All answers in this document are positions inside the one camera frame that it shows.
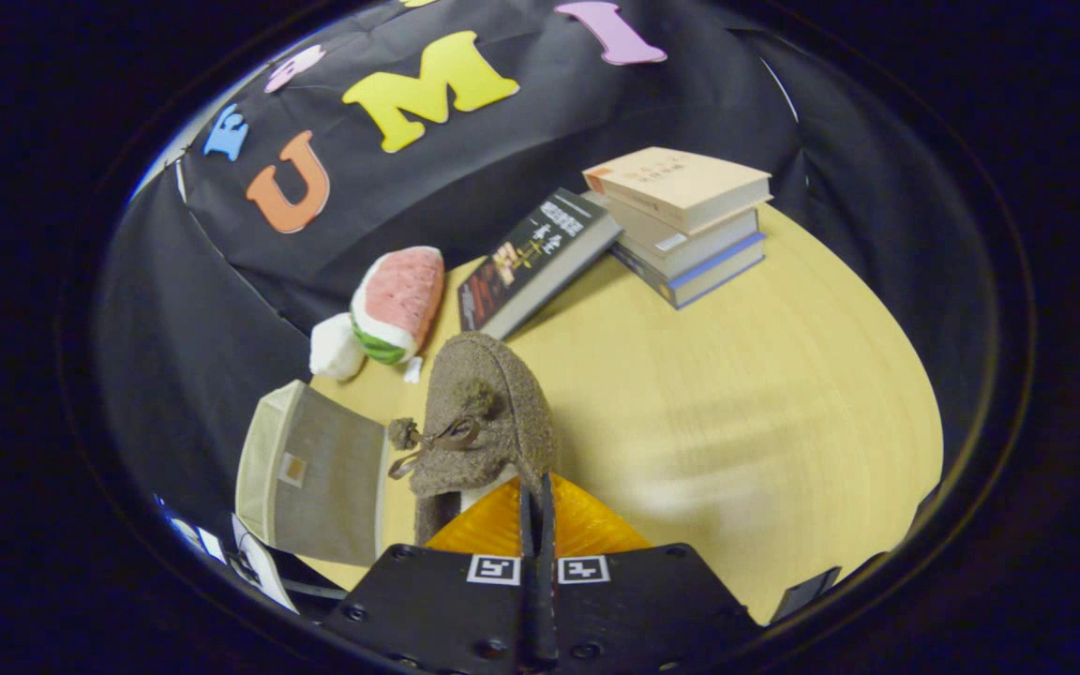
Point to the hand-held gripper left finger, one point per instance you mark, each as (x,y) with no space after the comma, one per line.
(437,609)

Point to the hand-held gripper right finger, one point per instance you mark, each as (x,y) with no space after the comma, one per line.
(643,609)

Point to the grey fabric storage box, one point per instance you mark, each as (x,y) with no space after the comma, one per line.
(324,478)

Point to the brown fuzzy slipper shoe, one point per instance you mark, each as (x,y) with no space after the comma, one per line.
(493,412)

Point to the small dark block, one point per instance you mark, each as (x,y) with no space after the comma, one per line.
(804,592)

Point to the white sheet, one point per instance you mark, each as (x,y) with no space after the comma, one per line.
(263,567)

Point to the small white paper tag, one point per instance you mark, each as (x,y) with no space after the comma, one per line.
(413,369)

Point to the white plush toy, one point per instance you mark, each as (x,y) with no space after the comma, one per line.
(334,349)

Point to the watermelon slice plush toy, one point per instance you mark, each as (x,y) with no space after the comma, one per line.
(399,300)

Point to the blue cover book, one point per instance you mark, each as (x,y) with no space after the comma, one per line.
(699,279)

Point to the black cover book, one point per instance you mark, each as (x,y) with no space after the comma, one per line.
(531,262)

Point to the white cover book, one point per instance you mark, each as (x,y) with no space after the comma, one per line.
(690,246)

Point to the beige cover book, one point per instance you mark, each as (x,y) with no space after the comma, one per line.
(681,183)

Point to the black backdrop cloth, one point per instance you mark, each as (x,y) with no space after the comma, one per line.
(502,141)

